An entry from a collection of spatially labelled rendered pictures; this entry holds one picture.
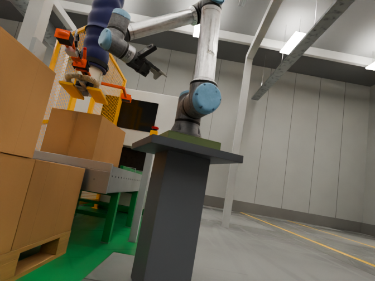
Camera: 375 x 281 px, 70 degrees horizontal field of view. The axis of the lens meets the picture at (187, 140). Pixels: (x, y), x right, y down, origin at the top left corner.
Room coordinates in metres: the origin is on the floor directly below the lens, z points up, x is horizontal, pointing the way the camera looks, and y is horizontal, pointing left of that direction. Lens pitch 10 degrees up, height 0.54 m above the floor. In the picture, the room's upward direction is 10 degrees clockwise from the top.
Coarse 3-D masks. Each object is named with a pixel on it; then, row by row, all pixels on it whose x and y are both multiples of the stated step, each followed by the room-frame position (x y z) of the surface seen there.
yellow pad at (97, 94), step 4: (88, 88) 1.80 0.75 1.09; (92, 88) 1.80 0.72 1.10; (96, 88) 1.81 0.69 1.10; (92, 92) 1.86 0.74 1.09; (96, 92) 1.84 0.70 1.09; (100, 92) 1.83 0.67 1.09; (92, 96) 1.98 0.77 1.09; (96, 96) 1.96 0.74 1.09; (100, 96) 1.94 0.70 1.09; (104, 96) 1.97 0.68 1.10; (96, 100) 2.07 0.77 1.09; (100, 100) 2.05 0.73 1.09; (104, 100) 2.03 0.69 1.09
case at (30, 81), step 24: (0, 48) 0.84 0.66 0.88; (24, 48) 0.94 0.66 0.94; (0, 72) 0.87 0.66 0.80; (24, 72) 0.98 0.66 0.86; (48, 72) 1.12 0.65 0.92; (0, 96) 0.90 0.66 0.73; (24, 96) 1.02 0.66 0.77; (48, 96) 1.17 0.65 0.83; (0, 120) 0.93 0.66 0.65; (24, 120) 1.06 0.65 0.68; (0, 144) 0.97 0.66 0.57; (24, 144) 1.10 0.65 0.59
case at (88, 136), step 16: (64, 112) 1.96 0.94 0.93; (80, 112) 1.95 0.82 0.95; (48, 128) 1.96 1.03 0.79; (64, 128) 1.95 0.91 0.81; (80, 128) 1.94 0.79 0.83; (96, 128) 1.93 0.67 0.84; (112, 128) 2.17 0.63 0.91; (48, 144) 1.96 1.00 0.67; (64, 144) 1.95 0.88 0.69; (80, 144) 1.94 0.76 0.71; (96, 144) 1.94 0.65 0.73; (112, 144) 2.25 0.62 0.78; (96, 160) 2.00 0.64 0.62; (112, 160) 2.33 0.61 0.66
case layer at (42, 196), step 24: (0, 168) 1.01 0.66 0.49; (24, 168) 1.15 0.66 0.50; (48, 168) 1.34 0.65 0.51; (72, 168) 1.61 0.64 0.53; (0, 192) 1.05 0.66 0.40; (24, 192) 1.20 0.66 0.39; (48, 192) 1.40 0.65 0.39; (72, 192) 1.70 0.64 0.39; (0, 216) 1.09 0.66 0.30; (24, 216) 1.25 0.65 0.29; (48, 216) 1.47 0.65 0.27; (72, 216) 1.79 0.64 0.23; (0, 240) 1.13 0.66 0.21; (24, 240) 1.30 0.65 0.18
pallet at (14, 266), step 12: (48, 240) 1.53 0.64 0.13; (60, 240) 1.69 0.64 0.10; (12, 252) 1.23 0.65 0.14; (48, 252) 1.68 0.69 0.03; (60, 252) 1.74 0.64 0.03; (0, 264) 1.17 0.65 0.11; (12, 264) 1.26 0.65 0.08; (24, 264) 1.45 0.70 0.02; (36, 264) 1.48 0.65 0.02; (0, 276) 1.19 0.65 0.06; (12, 276) 1.28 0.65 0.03
